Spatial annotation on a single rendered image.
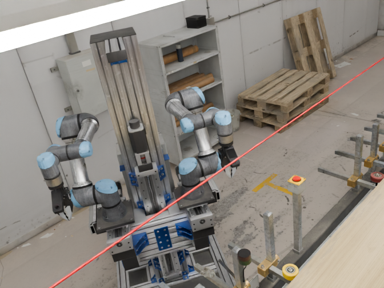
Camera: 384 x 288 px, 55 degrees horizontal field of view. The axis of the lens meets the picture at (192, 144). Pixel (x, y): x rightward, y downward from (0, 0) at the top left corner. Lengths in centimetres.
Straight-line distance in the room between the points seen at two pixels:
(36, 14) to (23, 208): 360
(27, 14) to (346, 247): 189
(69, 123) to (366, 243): 172
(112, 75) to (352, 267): 158
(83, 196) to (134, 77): 74
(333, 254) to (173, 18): 333
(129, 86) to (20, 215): 236
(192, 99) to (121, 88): 41
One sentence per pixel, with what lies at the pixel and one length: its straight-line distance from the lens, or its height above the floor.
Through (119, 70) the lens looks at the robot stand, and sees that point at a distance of 206.
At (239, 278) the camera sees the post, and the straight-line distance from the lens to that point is 190.
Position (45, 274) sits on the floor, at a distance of 376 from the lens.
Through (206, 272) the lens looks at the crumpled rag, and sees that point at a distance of 206.
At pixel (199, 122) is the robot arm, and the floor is 163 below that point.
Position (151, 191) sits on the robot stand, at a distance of 232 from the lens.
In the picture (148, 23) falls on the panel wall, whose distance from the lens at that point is 434.
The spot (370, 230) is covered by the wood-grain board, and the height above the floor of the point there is 90.
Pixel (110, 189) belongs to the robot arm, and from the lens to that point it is 215.
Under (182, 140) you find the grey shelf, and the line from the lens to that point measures 491.
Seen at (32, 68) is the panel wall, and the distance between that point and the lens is 375.
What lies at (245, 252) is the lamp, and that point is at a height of 113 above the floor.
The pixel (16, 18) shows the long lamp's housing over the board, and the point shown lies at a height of 234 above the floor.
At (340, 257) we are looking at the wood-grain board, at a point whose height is 90.
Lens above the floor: 238
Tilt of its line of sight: 28 degrees down
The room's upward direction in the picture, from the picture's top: 10 degrees counter-clockwise
